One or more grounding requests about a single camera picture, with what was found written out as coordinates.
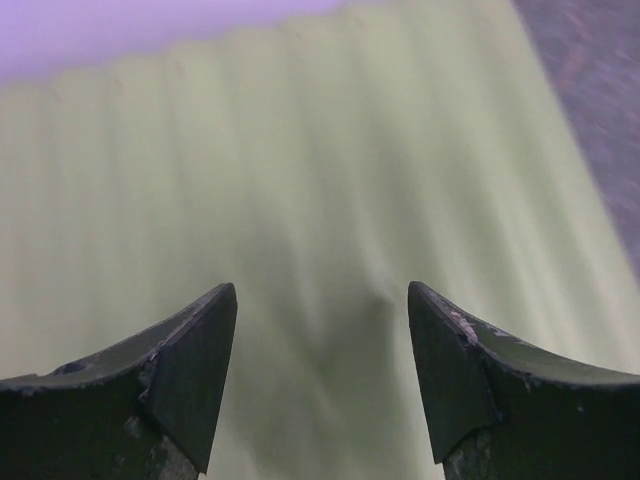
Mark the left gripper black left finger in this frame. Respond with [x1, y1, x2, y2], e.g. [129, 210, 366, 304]
[1, 283, 236, 479]

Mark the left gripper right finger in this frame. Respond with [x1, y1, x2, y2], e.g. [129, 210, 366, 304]
[408, 281, 639, 480]

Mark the green suitcase blue lining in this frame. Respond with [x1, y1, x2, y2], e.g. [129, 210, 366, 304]
[1, 1, 639, 479]

